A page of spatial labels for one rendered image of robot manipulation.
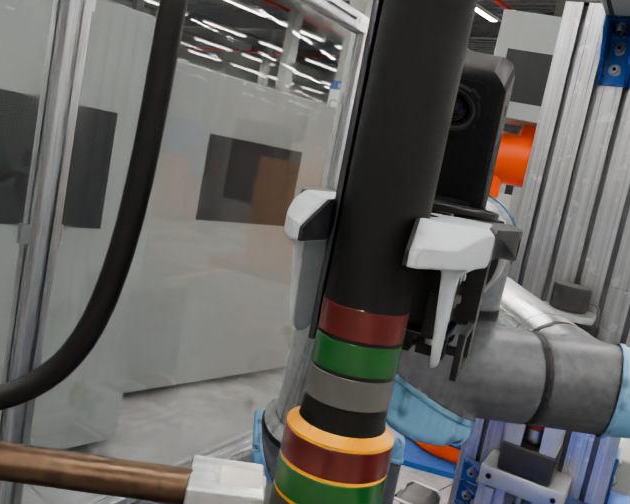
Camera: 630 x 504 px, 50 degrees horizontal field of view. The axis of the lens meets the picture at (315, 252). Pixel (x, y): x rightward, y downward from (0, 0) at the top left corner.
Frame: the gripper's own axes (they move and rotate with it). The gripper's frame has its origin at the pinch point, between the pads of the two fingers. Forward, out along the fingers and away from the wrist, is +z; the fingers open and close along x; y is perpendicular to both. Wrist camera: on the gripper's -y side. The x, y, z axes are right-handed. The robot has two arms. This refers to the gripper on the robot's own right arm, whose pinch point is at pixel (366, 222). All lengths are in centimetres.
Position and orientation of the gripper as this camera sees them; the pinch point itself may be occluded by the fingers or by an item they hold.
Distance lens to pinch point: 24.0
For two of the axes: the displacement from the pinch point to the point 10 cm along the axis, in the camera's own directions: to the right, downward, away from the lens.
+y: -1.9, 9.7, 1.4
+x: -9.2, -2.2, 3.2
